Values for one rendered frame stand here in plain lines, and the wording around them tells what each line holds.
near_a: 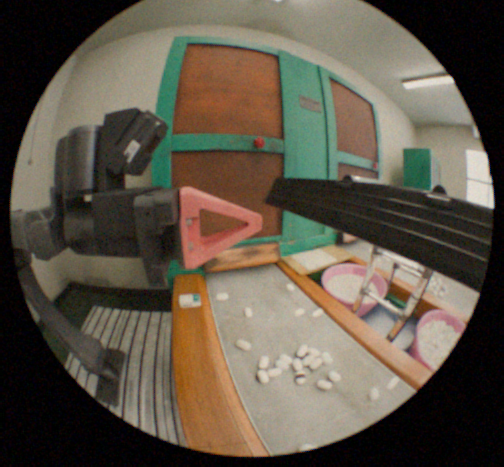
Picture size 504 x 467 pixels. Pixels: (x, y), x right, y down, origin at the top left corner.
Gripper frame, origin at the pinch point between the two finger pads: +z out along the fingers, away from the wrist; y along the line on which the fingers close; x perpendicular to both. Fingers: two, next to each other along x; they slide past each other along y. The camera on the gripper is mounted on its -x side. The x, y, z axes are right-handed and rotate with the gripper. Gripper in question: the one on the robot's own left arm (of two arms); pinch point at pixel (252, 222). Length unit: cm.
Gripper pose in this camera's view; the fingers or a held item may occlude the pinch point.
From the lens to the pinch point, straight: 16.1
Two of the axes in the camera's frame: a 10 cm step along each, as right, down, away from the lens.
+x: -0.3, 9.8, 2.1
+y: -2.9, -2.1, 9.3
